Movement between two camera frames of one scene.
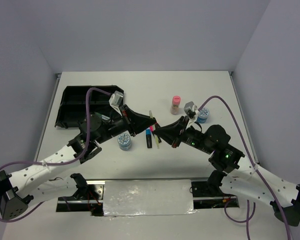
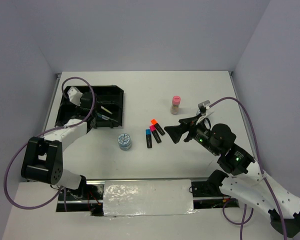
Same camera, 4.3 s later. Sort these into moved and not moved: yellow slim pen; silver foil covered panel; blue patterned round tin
Moved: yellow slim pen
Not moved: silver foil covered panel; blue patterned round tin
